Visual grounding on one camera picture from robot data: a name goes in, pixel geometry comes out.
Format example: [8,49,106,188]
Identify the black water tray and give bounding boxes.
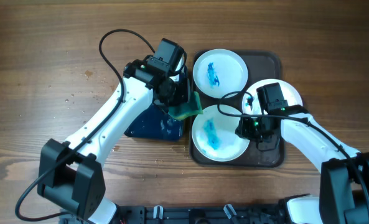
[124,62,190,141]

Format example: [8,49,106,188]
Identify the white plate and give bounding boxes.
[192,105,250,162]
[193,49,248,98]
[241,79,303,114]

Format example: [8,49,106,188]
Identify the brown serving tray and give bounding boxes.
[187,50,285,169]

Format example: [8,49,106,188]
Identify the green yellow sponge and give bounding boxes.
[168,91,203,120]

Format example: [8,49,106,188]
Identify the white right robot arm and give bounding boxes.
[235,105,369,223]

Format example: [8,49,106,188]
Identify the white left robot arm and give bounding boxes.
[37,57,190,223]

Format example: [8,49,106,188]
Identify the white plate bottom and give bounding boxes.
[192,105,250,162]

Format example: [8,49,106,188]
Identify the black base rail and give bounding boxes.
[58,203,297,224]

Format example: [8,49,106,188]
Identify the white plate top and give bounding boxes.
[193,49,248,98]

